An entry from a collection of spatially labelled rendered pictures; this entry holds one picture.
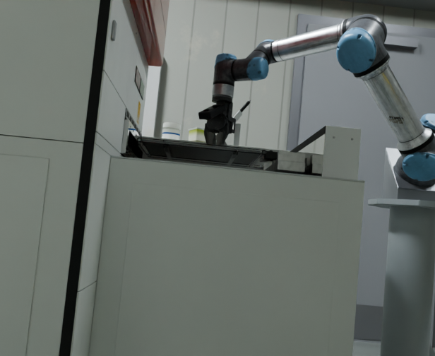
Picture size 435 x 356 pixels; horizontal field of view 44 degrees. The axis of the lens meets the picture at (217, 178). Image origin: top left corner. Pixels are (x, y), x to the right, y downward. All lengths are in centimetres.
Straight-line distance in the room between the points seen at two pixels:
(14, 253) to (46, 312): 13
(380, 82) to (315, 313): 73
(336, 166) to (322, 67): 246
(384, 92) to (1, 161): 110
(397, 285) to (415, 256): 12
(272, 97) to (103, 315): 267
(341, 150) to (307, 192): 16
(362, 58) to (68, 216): 96
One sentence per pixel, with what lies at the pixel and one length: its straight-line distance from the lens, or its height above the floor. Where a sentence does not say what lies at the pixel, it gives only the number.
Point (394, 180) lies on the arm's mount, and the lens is 201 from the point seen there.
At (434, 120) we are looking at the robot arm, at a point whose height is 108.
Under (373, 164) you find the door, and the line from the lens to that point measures 383.
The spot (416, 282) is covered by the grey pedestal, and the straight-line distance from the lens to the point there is 198.
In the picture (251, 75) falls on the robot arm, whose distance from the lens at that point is 186.
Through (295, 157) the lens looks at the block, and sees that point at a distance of 160.
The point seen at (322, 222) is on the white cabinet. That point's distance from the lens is 135.
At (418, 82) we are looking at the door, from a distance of 404.
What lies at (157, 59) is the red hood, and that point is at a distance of 192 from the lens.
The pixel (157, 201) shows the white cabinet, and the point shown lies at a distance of 132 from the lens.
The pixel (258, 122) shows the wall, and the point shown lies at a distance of 374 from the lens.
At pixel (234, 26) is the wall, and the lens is 389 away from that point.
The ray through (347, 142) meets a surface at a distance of 145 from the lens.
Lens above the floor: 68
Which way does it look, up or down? 5 degrees up
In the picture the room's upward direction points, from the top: 5 degrees clockwise
